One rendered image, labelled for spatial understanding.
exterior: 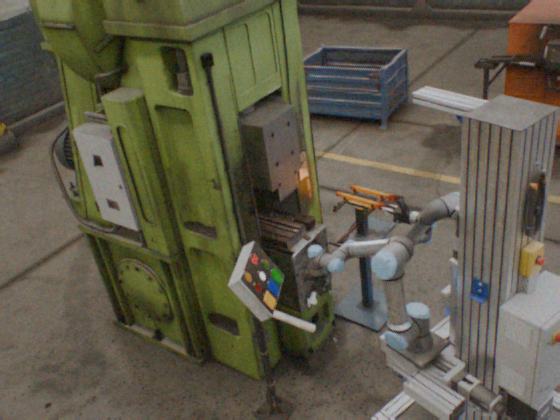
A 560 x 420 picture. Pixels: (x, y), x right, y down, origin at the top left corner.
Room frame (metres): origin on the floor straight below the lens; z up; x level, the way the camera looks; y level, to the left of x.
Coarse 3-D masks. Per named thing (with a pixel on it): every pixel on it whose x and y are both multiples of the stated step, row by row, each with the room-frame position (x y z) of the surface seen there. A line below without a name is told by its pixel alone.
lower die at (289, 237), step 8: (264, 216) 3.28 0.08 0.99; (272, 216) 3.26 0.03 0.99; (264, 224) 3.18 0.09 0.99; (288, 224) 3.13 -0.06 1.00; (296, 224) 3.12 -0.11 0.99; (264, 232) 3.11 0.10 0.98; (272, 232) 3.08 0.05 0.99; (280, 232) 3.07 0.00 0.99; (288, 232) 3.05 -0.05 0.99; (296, 232) 3.04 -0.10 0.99; (304, 232) 3.10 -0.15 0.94; (264, 240) 3.07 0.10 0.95; (272, 240) 3.03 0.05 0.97; (280, 240) 2.99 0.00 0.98; (288, 240) 2.98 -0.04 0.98; (296, 240) 3.03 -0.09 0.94; (288, 248) 2.96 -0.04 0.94
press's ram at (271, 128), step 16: (256, 112) 3.13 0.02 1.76; (272, 112) 3.09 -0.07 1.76; (288, 112) 3.10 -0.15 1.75; (256, 128) 2.95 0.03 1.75; (272, 128) 2.98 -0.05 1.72; (288, 128) 3.09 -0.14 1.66; (256, 144) 2.96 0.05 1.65; (272, 144) 2.97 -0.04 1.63; (288, 144) 3.07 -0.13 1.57; (256, 160) 2.97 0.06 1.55; (272, 160) 2.95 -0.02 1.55; (288, 160) 3.05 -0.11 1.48; (256, 176) 2.99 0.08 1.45; (272, 176) 2.93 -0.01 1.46; (288, 176) 3.04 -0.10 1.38
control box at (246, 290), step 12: (252, 252) 2.62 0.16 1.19; (240, 264) 2.54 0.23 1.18; (252, 264) 2.55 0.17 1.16; (240, 276) 2.41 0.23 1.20; (252, 276) 2.48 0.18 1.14; (240, 288) 2.39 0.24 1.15; (252, 288) 2.40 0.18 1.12; (264, 288) 2.47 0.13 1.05; (252, 300) 2.37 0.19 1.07; (276, 300) 2.46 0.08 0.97; (264, 312) 2.36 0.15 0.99
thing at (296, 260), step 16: (304, 240) 3.05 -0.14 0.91; (320, 240) 3.12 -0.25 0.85; (272, 256) 3.00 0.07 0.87; (288, 256) 2.91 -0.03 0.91; (304, 256) 2.98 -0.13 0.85; (288, 272) 2.97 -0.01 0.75; (304, 272) 2.96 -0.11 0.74; (288, 288) 2.98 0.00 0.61; (304, 288) 2.94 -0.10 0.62; (288, 304) 2.96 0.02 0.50; (304, 304) 2.92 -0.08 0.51
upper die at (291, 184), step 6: (294, 174) 3.09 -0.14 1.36; (288, 180) 3.04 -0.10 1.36; (294, 180) 3.08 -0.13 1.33; (282, 186) 2.99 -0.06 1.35; (288, 186) 3.03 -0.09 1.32; (294, 186) 3.07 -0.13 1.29; (258, 192) 3.06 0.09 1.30; (264, 192) 3.03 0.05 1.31; (270, 192) 3.00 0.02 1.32; (276, 192) 2.97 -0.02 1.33; (282, 192) 2.98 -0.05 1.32; (288, 192) 3.02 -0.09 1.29; (270, 198) 3.00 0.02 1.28; (276, 198) 2.97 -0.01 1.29; (282, 198) 2.98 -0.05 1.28
